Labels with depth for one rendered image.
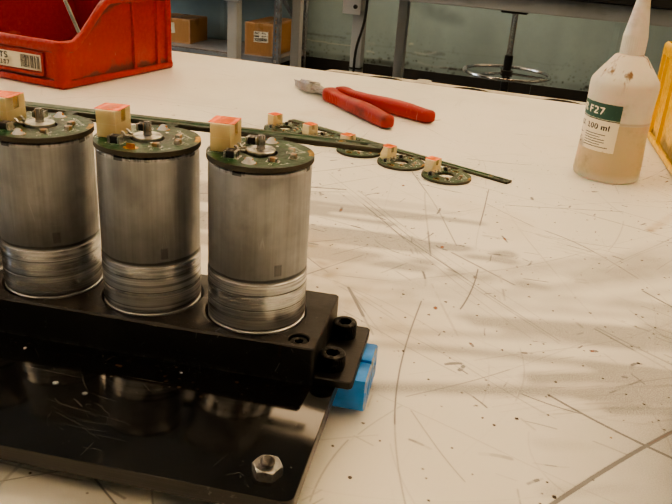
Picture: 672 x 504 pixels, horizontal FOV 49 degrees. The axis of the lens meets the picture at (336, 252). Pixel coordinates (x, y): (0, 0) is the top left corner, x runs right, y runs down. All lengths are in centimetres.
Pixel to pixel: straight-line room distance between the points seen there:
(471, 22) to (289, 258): 446
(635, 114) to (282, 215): 26
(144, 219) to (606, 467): 12
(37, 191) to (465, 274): 15
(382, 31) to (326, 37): 37
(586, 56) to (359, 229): 429
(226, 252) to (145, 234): 2
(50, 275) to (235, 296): 5
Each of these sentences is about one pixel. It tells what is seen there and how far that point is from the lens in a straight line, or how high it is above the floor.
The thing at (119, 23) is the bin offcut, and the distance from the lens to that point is 57.
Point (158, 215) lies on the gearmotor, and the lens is 18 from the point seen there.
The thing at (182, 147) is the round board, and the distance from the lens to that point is 18.
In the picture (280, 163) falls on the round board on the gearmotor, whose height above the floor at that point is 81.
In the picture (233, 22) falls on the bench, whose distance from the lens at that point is 279.
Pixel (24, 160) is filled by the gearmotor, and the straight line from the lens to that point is 19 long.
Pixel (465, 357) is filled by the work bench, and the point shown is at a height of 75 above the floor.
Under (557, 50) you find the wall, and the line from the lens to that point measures 457.
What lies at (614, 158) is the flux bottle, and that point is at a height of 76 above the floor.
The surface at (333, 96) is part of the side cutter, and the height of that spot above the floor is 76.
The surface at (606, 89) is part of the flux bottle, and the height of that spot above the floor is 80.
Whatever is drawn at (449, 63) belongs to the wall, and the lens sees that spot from 466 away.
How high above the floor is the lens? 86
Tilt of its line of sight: 24 degrees down
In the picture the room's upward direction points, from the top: 4 degrees clockwise
